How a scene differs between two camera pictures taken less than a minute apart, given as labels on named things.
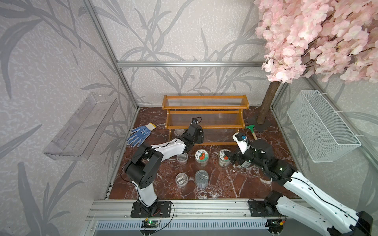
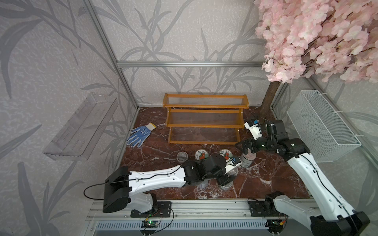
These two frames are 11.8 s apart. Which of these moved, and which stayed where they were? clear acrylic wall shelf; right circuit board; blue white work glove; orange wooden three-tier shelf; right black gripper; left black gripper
Moved: left black gripper; right black gripper
Stayed: orange wooden three-tier shelf; blue white work glove; right circuit board; clear acrylic wall shelf
